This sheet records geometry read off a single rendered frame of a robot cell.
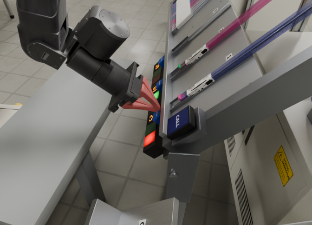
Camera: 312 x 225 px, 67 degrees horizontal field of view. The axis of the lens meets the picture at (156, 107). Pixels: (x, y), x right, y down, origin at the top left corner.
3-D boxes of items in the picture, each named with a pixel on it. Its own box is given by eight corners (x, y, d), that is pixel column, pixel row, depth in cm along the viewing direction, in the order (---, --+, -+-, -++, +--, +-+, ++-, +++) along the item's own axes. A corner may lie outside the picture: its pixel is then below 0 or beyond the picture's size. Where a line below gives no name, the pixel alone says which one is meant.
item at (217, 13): (180, 143, 45) (168, 135, 44) (178, 9, 93) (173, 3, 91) (273, 90, 35) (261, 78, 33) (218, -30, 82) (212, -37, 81)
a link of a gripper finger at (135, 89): (170, 94, 51) (135, 69, 47) (169, 118, 45) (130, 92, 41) (149, 109, 54) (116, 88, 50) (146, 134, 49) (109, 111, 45)
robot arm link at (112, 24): (40, 23, 42) (23, 53, 37) (68, -30, 36) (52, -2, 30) (98, 57, 48) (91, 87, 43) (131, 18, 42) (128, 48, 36)
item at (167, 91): (184, 152, 47) (158, 135, 44) (181, 16, 94) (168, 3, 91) (189, 149, 46) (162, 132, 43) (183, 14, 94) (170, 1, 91)
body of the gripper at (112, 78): (141, 65, 49) (113, 43, 46) (135, 97, 42) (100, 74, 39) (123, 82, 53) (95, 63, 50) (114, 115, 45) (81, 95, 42)
